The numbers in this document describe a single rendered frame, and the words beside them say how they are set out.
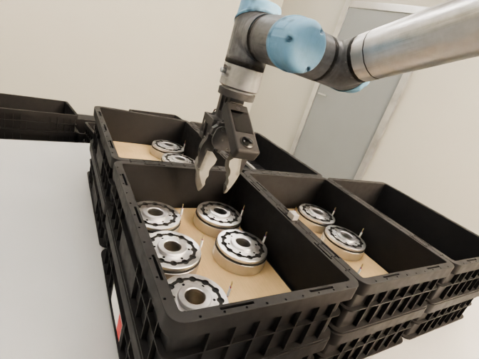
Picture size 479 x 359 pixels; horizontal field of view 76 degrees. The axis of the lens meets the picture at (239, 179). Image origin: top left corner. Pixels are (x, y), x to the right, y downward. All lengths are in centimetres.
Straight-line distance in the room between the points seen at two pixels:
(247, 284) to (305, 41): 40
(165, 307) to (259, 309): 11
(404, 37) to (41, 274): 73
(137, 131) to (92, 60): 279
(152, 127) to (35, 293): 60
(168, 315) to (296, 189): 62
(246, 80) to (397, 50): 24
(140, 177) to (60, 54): 314
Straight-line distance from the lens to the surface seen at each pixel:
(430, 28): 49
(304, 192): 91
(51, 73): 376
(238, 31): 58
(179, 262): 52
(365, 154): 376
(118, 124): 104
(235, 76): 57
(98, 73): 384
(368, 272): 78
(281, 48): 47
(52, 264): 75
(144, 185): 68
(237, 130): 54
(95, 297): 68
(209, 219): 65
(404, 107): 369
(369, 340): 72
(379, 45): 52
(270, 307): 40
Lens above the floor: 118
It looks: 21 degrees down
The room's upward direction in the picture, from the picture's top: 18 degrees clockwise
